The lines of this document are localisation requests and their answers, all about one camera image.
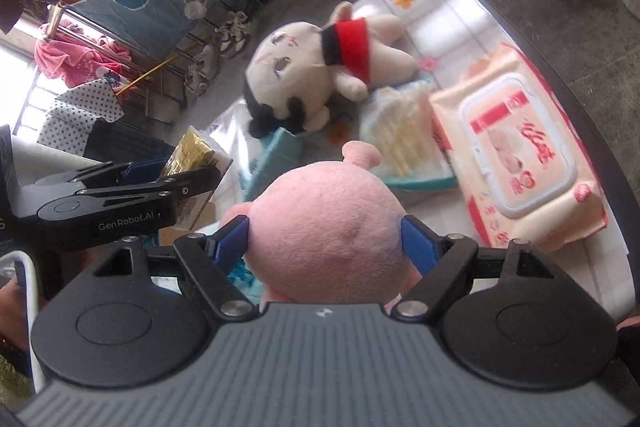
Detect black storage bin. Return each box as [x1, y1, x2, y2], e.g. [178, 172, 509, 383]
[82, 119, 175, 162]

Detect black-haired plush doll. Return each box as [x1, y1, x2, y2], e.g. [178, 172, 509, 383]
[244, 2, 419, 139]

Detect light blue towel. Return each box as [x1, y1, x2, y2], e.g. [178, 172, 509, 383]
[243, 128, 303, 202]

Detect brown cardboard box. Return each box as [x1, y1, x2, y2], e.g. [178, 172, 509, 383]
[158, 202, 217, 246]

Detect person left hand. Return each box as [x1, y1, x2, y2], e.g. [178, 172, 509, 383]
[0, 277, 28, 351]

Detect gold foil packet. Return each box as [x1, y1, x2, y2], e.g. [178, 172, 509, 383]
[160, 126, 232, 228]

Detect pink hanging clothes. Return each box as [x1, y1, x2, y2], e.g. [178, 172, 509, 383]
[34, 20, 134, 90]

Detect clear yellow snack bag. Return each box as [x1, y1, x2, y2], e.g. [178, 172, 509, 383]
[358, 78, 457, 192]

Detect pink plush doll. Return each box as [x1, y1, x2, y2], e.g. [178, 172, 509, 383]
[221, 141, 420, 308]

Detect brown white sneaker pair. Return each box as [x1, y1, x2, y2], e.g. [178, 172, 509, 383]
[215, 11, 254, 58]

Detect pink baby wipes pack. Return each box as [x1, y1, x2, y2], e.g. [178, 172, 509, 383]
[430, 43, 608, 251]

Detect polka dot cloth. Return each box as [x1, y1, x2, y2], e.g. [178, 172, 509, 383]
[37, 79, 125, 156]

